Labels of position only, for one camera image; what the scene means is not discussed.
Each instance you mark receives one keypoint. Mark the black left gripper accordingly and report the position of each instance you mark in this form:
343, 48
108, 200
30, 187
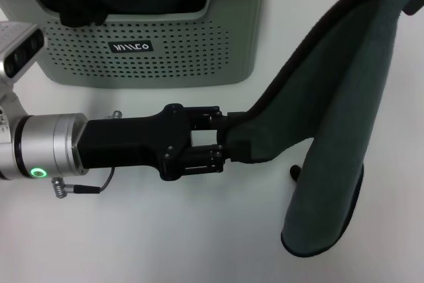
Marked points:
126, 140

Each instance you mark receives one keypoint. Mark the dark green towel black trim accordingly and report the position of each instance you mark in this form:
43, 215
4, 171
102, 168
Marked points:
348, 97

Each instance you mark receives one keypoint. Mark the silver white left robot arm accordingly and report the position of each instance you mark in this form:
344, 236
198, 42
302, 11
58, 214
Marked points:
46, 144

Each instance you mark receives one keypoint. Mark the green perforated plastic storage box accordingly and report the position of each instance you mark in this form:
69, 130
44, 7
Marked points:
198, 47

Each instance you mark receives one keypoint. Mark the silver connector stub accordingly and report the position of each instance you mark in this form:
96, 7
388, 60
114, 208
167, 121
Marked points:
117, 114

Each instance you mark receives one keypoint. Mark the black brand label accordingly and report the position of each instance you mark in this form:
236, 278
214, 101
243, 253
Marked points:
130, 47

